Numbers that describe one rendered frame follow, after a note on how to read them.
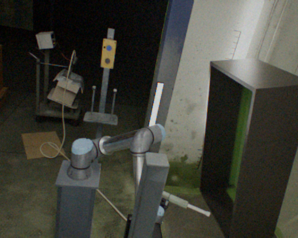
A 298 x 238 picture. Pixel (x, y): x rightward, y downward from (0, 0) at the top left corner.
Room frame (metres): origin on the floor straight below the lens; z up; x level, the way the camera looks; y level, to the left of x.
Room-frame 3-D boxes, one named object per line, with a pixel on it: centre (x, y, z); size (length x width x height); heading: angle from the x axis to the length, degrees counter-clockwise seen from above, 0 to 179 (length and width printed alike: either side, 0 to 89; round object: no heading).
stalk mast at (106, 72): (2.57, 0.52, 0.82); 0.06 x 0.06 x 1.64; 11
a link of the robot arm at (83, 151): (1.69, 0.45, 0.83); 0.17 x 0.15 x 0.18; 142
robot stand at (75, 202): (1.68, 0.45, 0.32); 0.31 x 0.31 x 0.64; 11
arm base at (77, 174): (1.68, 0.45, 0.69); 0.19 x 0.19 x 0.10
